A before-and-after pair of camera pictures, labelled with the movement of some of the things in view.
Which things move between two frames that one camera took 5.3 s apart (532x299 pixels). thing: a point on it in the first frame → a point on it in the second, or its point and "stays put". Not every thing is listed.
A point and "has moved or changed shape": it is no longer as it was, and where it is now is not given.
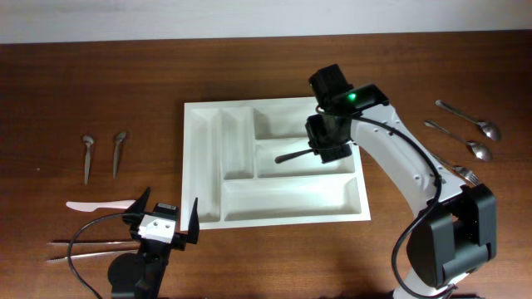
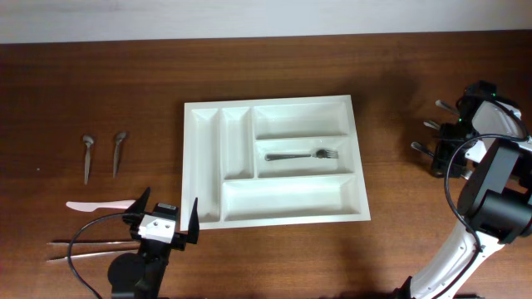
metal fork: x=279 y=159 has moved or changed shape
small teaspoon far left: x=88 y=140 stays put
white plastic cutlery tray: x=229 y=166 stays put
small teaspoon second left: x=119 y=138 stays put
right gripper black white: x=326 y=153 → x=441 y=154
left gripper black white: x=179 y=238 stays put
